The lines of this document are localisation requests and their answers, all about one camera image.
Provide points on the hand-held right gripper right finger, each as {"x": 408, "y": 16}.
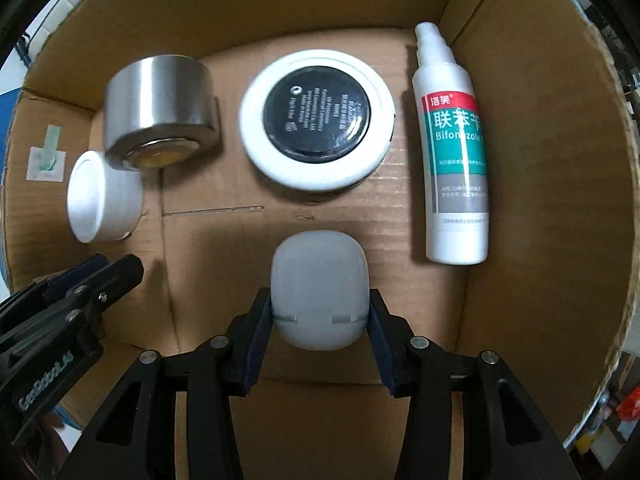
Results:
{"x": 382, "y": 345}

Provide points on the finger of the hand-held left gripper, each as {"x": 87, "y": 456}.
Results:
{"x": 65, "y": 282}
{"x": 117, "y": 280}

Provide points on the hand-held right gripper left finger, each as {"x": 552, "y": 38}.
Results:
{"x": 257, "y": 345}

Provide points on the white earbuds case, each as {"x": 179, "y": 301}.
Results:
{"x": 320, "y": 290}

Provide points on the white jar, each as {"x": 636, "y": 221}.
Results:
{"x": 100, "y": 195}

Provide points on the cardboard box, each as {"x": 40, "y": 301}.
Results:
{"x": 210, "y": 240}

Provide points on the silver metal tin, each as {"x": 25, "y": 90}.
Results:
{"x": 155, "y": 100}

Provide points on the white spray bottle green label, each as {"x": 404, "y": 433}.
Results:
{"x": 455, "y": 160}

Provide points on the white round tin black lid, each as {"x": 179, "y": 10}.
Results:
{"x": 317, "y": 120}

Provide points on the person's left forearm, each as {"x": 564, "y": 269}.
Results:
{"x": 47, "y": 447}

